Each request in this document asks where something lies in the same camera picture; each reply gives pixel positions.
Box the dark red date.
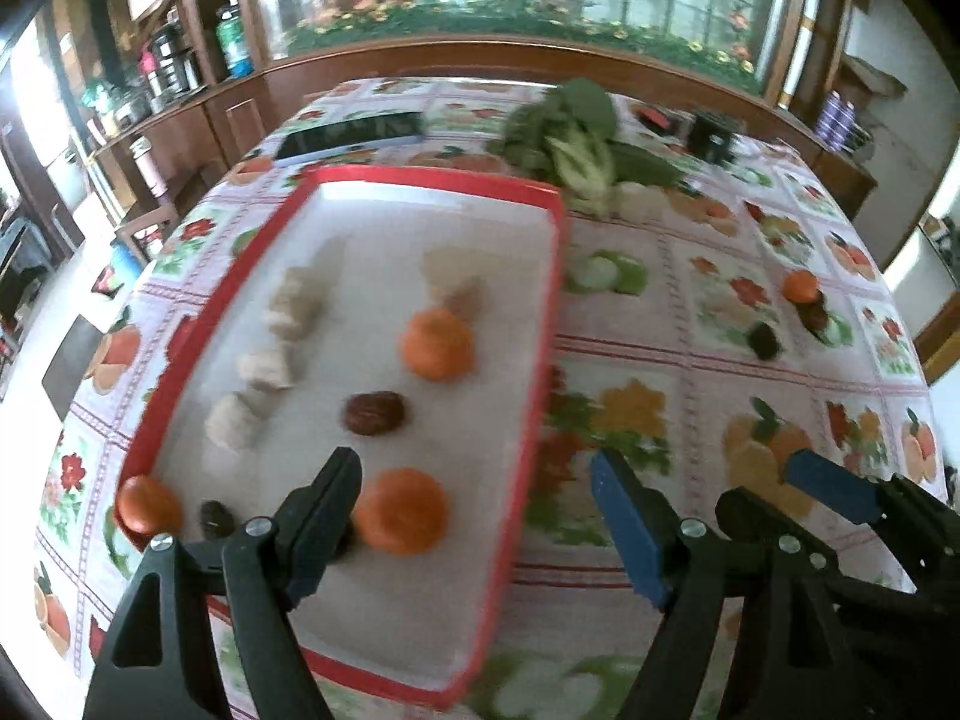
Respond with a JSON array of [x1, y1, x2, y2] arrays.
[[342, 390, 407, 437]]

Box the dark chestnut extra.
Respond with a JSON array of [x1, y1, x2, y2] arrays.
[[745, 322, 782, 362]]

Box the red rimmed white tray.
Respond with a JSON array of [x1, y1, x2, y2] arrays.
[[86, 166, 565, 718]]

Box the dark brown chestnut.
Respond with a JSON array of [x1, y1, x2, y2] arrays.
[[199, 500, 236, 541]]

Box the floral fruit tablecloth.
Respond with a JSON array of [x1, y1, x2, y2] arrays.
[[34, 96, 946, 717]]

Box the dark date far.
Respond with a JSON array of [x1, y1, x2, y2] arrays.
[[796, 299, 830, 335]]

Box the small orange mandarin far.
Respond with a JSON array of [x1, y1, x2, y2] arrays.
[[781, 270, 822, 305]]

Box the white root chunk by greens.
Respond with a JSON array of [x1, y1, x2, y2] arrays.
[[615, 182, 669, 224]]

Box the green cucumber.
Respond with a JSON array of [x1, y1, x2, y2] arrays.
[[608, 142, 683, 188]]

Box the purple bottles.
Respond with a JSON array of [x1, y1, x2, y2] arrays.
[[814, 89, 856, 153]]

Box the green bok choy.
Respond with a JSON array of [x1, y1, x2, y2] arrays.
[[487, 78, 617, 218]]

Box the red black small box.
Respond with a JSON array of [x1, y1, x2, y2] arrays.
[[633, 103, 683, 137]]

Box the black phone on table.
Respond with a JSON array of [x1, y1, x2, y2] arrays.
[[274, 110, 425, 164]]

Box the green plastic bottle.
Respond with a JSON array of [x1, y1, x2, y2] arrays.
[[215, 5, 254, 78]]

